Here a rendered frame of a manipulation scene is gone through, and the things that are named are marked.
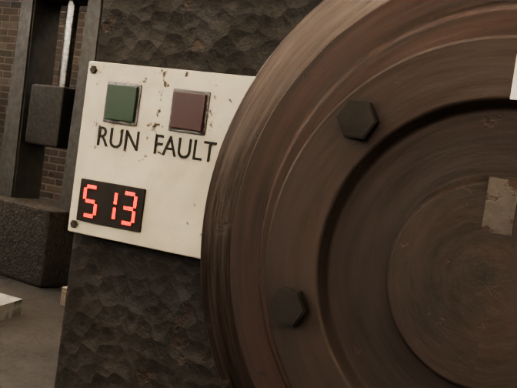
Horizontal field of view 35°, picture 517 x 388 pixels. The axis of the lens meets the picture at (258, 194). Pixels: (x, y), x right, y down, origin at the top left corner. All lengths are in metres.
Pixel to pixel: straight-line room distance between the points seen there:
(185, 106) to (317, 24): 0.23
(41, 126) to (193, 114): 5.46
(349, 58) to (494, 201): 0.17
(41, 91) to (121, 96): 5.45
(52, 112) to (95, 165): 5.30
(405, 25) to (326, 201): 0.14
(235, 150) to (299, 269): 0.15
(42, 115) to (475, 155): 5.83
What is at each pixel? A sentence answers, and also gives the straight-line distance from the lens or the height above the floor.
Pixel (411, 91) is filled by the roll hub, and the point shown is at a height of 1.22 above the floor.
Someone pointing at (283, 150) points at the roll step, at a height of 1.17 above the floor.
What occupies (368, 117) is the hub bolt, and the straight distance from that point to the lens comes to 0.48.
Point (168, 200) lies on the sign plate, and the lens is 0.80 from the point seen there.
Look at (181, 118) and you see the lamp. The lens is 0.79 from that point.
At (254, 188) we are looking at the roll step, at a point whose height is 1.14.
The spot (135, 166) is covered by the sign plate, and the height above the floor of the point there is 1.14.
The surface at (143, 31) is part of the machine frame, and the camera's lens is 0.86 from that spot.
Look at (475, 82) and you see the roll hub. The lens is 0.48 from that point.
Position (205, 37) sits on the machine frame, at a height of 1.28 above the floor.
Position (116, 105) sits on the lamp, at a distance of 0.84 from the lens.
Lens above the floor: 1.17
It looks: 3 degrees down
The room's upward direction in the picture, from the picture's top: 8 degrees clockwise
